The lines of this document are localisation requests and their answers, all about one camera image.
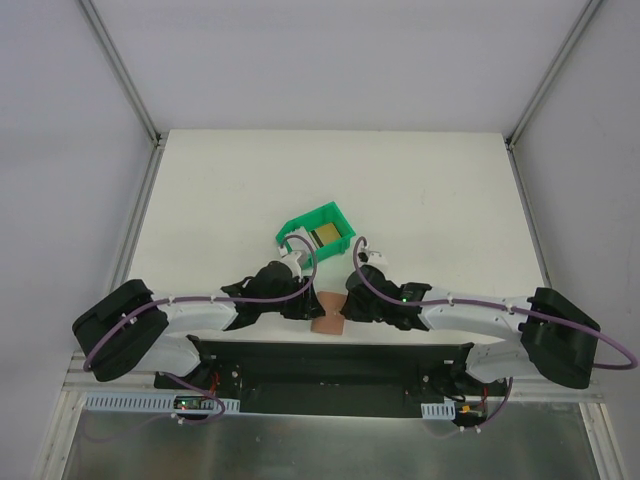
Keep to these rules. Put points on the left white cable duct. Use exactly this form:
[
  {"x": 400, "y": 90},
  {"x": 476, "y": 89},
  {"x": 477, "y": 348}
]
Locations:
[{"x": 158, "y": 403}]

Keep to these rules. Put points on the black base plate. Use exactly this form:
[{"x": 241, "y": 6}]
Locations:
[{"x": 388, "y": 381}]

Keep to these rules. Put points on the right white cable duct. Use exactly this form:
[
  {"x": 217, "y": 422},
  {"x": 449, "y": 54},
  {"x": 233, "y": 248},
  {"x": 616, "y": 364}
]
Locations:
[{"x": 445, "y": 411}]

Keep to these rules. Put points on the green plastic bin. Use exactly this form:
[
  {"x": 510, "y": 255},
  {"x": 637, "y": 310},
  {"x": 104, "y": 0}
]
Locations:
[{"x": 303, "y": 224}]

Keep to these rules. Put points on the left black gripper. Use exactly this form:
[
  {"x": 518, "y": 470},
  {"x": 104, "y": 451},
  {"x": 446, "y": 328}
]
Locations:
[{"x": 304, "y": 300}]

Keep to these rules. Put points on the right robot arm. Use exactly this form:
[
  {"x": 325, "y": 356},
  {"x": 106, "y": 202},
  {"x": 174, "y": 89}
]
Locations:
[{"x": 541, "y": 334}]

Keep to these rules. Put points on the aluminium frame post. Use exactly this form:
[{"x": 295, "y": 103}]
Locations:
[
  {"x": 118, "y": 68},
  {"x": 577, "y": 31}
]

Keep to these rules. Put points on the tan leather card holder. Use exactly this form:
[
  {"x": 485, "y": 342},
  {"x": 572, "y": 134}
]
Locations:
[{"x": 332, "y": 321}]

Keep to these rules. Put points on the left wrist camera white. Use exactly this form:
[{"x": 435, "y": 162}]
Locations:
[{"x": 295, "y": 261}]

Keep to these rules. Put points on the left aluminium frame post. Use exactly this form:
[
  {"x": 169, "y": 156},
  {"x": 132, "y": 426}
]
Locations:
[{"x": 118, "y": 68}]

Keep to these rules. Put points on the right aluminium frame post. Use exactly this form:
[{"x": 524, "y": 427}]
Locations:
[{"x": 577, "y": 31}]

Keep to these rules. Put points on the white cable duct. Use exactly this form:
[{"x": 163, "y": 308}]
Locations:
[
  {"x": 445, "y": 411},
  {"x": 158, "y": 403}
]

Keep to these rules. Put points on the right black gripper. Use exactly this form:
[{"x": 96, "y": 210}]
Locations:
[{"x": 356, "y": 304}]

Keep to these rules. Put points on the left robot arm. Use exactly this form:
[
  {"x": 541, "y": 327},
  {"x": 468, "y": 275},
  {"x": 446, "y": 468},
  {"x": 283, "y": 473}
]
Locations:
[{"x": 133, "y": 328}]

